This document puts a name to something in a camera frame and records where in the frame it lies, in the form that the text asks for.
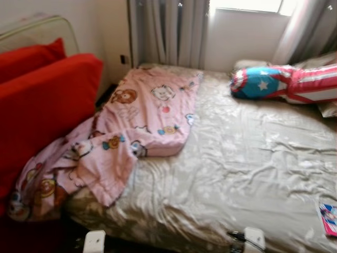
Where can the pink cartoon print blanket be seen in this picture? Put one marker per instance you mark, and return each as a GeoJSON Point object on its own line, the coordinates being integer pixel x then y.
{"type": "Point", "coordinates": [152, 105]}

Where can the grey pleated curtain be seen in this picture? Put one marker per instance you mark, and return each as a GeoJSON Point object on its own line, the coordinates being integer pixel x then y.
{"type": "Point", "coordinates": [168, 31]}
{"type": "Point", "coordinates": [305, 26]}

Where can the red white blue star bolster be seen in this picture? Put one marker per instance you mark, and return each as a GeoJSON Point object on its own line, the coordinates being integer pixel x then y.
{"type": "Point", "coordinates": [263, 84]}

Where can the bright window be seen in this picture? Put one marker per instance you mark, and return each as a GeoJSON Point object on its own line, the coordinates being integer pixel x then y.
{"type": "Point", "coordinates": [247, 4]}

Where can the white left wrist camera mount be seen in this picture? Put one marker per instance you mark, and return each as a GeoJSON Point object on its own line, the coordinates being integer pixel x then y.
{"type": "Point", "coordinates": [95, 242]}

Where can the large red cushion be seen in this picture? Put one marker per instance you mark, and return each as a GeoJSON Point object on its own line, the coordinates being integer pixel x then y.
{"type": "Point", "coordinates": [47, 110]}

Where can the colourful anime magazine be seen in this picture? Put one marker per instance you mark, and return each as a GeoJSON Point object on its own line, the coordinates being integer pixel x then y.
{"type": "Point", "coordinates": [329, 219]}

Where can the bed with beige floral sheet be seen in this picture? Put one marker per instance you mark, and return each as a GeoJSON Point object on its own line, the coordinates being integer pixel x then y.
{"type": "Point", "coordinates": [237, 158]}

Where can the white green quilted mattress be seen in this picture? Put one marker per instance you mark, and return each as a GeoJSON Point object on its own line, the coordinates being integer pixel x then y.
{"type": "Point", "coordinates": [37, 34]}

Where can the dark wall socket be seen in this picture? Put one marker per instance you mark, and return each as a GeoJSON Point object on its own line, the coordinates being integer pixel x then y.
{"type": "Point", "coordinates": [123, 59]}

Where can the small red pillow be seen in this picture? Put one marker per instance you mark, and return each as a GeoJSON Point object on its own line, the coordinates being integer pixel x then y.
{"type": "Point", "coordinates": [31, 60]}

